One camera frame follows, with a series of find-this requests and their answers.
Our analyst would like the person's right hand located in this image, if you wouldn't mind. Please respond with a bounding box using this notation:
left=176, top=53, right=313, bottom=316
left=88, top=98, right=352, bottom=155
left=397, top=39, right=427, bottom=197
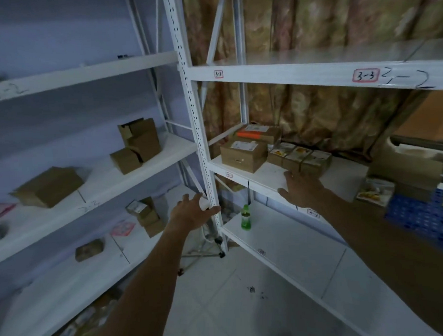
left=277, top=169, right=331, bottom=212

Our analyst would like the person's left hand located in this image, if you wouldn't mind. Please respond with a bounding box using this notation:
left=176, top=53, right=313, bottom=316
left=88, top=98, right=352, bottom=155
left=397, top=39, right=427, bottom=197
left=168, top=191, right=223, bottom=235

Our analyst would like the person's left forearm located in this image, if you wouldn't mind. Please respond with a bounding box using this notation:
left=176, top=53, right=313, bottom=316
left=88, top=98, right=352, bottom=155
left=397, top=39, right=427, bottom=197
left=77, top=220, right=202, bottom=336

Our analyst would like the person's right forearm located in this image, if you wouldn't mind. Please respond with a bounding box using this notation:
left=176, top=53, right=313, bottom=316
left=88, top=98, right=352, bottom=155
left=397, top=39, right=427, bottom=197
left=310, top=186, right=443, bottom=336

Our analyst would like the green plastic bottle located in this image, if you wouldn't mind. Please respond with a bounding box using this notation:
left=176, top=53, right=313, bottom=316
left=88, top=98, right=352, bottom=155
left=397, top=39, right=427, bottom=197
left=239, top=204, right=253, bottom=232

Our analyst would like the metal tripod stand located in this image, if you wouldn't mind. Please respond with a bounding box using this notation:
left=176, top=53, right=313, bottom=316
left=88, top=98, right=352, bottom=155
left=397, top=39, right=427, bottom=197
left=175, top=230, right=227, bottom=276

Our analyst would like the brown box with shipping label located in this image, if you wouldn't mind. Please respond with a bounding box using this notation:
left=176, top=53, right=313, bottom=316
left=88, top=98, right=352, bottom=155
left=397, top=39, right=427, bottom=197
left=220, top=138, right=269, bottom=175

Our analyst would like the small plain cardboard box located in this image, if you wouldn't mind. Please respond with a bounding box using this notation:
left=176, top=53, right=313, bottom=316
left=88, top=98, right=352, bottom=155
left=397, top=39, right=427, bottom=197
left=145, top=219, right=167, bottom=238
left=110, top=147, right=142, bottom=176

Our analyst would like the cardboard box with orange tape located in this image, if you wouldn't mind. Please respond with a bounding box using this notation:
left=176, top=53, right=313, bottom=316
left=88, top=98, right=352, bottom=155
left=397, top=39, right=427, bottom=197
left=234, top=122, right=283, bottom=147

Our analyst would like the cardboard box with white label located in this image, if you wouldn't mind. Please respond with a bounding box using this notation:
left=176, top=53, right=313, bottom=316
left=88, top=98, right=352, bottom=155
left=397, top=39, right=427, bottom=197
left=125, top=196, right=161, bottom=228

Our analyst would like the printed food packet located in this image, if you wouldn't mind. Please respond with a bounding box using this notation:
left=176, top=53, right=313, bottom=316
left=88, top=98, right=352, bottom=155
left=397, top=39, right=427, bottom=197
left=355, top=176, right=397, bottom=209

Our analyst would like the pink plastic packet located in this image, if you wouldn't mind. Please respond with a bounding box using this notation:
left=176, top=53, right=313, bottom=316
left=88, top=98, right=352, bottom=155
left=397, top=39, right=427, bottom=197
left=110, top=220, right=136, bottom=238
left=0, top=202, right=18, bottom=221

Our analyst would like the open cardboard box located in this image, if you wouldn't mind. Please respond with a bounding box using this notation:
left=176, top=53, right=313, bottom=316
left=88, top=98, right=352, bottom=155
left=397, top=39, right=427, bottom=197
left=117, top=117, right=163, bottom=164

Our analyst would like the white metal shelf rack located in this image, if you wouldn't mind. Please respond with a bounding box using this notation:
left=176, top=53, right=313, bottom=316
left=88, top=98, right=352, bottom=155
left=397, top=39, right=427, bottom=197
left=162, top=0, right=443, bottom=336
left=0, top=0, right=229, bottom=336

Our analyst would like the large brown cardboard box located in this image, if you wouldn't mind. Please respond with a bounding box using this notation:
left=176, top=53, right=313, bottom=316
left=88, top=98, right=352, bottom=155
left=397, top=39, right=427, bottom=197
left=366, top=141, right=443, bottom=205

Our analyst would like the small dark printed box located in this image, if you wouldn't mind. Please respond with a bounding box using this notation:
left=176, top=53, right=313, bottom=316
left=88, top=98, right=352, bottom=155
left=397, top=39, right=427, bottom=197
left=74, top=238, right=105, bottom=263

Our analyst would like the blue patterned box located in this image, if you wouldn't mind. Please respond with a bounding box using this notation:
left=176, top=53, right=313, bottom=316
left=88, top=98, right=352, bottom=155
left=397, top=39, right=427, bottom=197
left=383, top=189, right=443, bottom=264

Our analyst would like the red bordered shelf label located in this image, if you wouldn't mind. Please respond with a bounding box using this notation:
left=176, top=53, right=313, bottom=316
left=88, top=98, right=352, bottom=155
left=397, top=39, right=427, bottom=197
left=351, top=68, right=382, bottom=84

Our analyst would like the dark metal tube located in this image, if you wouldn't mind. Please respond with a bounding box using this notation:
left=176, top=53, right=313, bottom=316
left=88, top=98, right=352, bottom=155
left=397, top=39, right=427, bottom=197
left=390, top=134, right=443, bottom=156

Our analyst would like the tall cardboard carton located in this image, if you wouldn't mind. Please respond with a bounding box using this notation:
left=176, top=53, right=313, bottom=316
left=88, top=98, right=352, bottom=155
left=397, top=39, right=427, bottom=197
left=388, top=90, right=443, bottom=145

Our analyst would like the flat cardboard box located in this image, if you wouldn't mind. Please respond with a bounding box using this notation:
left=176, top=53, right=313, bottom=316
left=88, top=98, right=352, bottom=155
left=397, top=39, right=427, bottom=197
left=8, top=165, right=86, bottom=211

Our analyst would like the pile of boxes under shelf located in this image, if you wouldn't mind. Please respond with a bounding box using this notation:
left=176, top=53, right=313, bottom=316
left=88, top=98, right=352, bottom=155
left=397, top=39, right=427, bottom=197
left=48, top=295, right=123, bottom=336

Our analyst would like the patterned brown curtain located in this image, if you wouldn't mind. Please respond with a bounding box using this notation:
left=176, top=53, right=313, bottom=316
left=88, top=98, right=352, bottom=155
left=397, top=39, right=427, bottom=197
left=181, top=0, right=443, bottom=168

